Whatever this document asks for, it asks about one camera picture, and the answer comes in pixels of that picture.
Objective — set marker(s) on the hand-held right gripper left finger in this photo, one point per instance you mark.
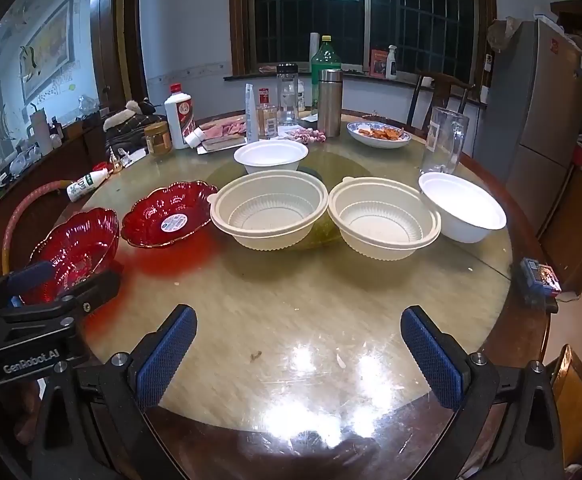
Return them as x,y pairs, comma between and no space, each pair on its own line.
166,355

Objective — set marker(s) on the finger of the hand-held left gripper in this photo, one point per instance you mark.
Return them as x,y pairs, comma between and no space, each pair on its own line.
28,277
91,297

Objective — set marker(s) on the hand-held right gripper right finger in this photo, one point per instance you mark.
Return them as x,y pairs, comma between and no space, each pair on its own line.
433,355

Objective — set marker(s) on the red glass plate white label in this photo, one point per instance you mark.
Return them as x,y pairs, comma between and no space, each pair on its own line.
168,212

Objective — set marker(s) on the cream plastic bowl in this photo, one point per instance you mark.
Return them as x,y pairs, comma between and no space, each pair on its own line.
271,207
383,217

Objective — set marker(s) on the white foam bowl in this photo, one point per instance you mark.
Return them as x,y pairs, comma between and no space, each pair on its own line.
463,207
271,155

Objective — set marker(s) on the multicoloured hula hoop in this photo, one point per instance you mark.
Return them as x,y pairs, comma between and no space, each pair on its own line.
21,201

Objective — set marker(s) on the large white milk drink bottle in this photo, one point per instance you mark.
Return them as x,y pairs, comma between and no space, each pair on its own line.
88,183

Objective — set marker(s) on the white plastic bag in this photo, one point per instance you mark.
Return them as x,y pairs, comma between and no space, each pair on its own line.
23,160

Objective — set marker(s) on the wooden sideboard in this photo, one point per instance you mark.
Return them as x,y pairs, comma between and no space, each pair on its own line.
61,160

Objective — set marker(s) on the blue electronic device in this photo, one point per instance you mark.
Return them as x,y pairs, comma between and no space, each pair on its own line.
538,277

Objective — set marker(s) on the white tumbler with straw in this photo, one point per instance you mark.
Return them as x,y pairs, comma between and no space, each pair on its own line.
41,132

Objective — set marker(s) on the white paper sheet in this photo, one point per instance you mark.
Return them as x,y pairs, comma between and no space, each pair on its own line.
133,157

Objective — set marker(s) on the brown cardboard box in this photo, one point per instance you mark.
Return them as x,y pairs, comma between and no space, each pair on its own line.
573,400

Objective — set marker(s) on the small brown bottle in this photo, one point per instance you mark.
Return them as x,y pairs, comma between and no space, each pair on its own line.
57,130

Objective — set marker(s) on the peanut butter jar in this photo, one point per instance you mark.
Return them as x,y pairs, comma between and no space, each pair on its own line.
158,137

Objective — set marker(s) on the black fur-lined boot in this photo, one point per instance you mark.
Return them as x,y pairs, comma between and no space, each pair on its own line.
131,127
147,107

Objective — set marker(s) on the clear plastic bag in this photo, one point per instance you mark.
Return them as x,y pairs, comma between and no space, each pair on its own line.
87,104

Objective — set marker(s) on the wooden cabinet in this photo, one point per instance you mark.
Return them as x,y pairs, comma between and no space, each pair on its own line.
581,230

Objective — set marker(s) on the grey printed booklet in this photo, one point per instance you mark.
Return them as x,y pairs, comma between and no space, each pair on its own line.
221,144

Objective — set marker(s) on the white liquor bottle red cap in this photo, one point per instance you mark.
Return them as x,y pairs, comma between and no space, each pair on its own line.
180,115

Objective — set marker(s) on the clear glass mug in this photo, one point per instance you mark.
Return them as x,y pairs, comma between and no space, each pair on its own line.
443,142

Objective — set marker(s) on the pink meat pack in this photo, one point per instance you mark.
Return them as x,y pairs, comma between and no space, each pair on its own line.
226,129

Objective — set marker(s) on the blue patterned plate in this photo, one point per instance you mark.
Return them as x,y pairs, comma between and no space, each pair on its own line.
371,141

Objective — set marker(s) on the orange fried snacks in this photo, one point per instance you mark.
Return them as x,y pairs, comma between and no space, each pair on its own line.
381,133

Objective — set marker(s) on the white plastic packet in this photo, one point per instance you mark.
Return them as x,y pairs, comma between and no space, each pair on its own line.
251,112

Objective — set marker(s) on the small glass liquor bottle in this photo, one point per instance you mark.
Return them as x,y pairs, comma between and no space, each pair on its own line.
267,120

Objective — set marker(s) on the wrapped candies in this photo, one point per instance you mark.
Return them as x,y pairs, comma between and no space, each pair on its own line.
308,135

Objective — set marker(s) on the wooden door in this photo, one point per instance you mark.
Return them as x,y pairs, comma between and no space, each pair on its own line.
108,35

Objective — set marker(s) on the grey refrigerator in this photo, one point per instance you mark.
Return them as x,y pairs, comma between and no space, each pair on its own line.
536,110

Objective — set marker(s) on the dark wooden chair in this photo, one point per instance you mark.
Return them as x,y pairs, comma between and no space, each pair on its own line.
446,82

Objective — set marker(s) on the steel thermos flask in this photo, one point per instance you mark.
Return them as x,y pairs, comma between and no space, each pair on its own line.
329,102

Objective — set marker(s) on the clear bottle black cap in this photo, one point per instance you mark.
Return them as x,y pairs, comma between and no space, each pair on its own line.
287,95

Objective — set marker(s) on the small white milk drink bottle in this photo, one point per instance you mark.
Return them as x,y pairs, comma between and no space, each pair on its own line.
301,97

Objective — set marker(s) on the white spray bottle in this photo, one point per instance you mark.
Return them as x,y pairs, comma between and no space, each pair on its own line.
391,65

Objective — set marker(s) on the red book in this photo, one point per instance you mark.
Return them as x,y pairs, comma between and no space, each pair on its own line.
378,62

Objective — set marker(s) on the green plastic bottle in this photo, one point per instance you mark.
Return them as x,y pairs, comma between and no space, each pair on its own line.
326,57

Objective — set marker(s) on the white paper roll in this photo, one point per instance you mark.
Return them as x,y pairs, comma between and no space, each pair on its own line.
314,45

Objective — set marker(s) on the dark barred window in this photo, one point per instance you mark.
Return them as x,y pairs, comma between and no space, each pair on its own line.
296,10

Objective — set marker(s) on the framed wall picture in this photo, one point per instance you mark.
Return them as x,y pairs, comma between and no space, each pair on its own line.
46,45

